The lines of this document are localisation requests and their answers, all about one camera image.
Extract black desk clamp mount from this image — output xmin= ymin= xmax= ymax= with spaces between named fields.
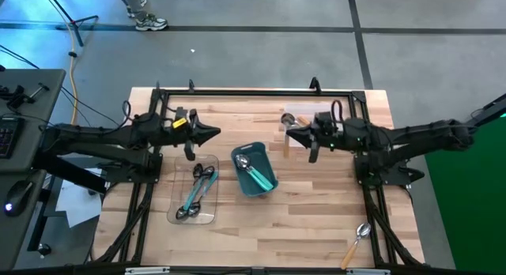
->
xmin=0 ymin=81 xmax=51 ymax=110

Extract white paper sheet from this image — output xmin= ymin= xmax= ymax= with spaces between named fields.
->
xmin=55 ymin=167 xmax=106 ymax=228

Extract dark teal plastic bin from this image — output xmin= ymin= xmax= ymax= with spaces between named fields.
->
xmin=230 ymin=141 xmax=280 ymax=198

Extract black computer mouse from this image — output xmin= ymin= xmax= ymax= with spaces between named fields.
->
xmin=2 ymin=179 xmax=35 ymax=218

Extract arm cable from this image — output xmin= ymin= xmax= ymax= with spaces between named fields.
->
xmin=330 ymin=99 xmax=346 ymax=124
xmin=120 ymin=100 xmax=138 ymax=128

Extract grey side desk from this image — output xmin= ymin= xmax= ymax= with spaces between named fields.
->
xmin=0 ymin=68 xmax=67 ymax=270

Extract black desk support beam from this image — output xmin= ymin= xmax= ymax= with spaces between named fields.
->
xmin=31 ymin=147 xmax=108 ymax=195

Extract clear plastic tray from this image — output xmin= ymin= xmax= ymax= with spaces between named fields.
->
xmin=166 ymin=154 xmax=221 ymax=225

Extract person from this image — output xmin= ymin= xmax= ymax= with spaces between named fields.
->
xmin=116 ymin=0 xmax=169 ymax=32

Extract black equipment with green light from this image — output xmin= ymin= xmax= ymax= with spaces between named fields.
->
xmin=465 ymin=92 xmax=506 ymax=126

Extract black backlit keyboard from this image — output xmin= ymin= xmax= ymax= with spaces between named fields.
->
xmin=0 ymin=116 xmax=24 ymax=160

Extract green mat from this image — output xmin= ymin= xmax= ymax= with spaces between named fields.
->
xmin=424 ymin=115 xmax=506 ymax=275

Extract translucent white plastic container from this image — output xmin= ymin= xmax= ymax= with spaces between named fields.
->
xmin=282 ymin=102 xmax=351 ymax=149

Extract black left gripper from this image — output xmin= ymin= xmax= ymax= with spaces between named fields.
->
xmin=160 ymin=107 xmax=221 ymax=162

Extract yellow cable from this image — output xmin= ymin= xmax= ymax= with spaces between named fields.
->
xmin=66 ymin=24 xmax=79 ymax=126

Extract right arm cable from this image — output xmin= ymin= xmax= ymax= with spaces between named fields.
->
xmin=330 ymin=99 xmax=346 ymax=124

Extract black tripod stand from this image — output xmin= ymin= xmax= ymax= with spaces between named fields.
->
xmin=41 ymin=0 xmax=100 ymax=47

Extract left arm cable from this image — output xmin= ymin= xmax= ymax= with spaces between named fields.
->
xmin=120 ymin=100 xmax=138 ymax=128

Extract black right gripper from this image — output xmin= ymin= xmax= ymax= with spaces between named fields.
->
xmin=285 ymin=111 xmax=346 ymax=164

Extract silver beam bracket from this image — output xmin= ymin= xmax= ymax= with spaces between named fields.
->
xmin=125 ymin=266 xmax=171 ymax=275
xmin=346 ymin=268 xmax=392 ymax=275

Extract black floor cable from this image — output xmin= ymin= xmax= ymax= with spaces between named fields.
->
xmin=59 ymin=85 xmax=122 ymax=128
xmin=0 ymin=43 xmax=40 ymax=70

